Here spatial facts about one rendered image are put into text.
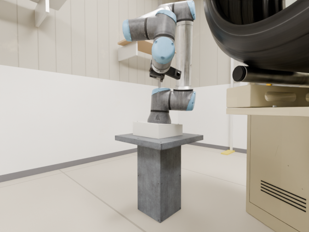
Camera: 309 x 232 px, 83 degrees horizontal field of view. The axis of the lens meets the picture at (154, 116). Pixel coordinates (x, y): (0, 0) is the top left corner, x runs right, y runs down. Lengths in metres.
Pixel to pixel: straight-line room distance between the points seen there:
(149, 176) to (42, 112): 1.74
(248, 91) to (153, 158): 0.92
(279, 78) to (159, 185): 0.99
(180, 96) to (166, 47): 0.61
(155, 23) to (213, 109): 3.15
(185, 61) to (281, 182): 0.99
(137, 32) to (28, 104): 2.00
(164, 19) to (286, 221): 1.34
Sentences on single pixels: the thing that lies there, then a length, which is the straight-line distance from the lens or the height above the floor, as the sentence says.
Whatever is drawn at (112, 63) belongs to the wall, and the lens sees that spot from 3.14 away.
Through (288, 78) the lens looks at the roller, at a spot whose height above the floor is 0.89.
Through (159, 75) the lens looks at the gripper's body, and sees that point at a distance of 0.93.
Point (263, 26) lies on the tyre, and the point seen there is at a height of 0.97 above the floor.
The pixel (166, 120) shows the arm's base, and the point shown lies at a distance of 1.31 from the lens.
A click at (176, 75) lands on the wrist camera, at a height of 0.98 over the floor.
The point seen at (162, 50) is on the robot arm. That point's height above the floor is 1.03.
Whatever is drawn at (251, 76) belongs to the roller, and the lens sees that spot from 0.56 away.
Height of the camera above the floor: 0.80
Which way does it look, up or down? 2 degrees down
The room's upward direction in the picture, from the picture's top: straight up
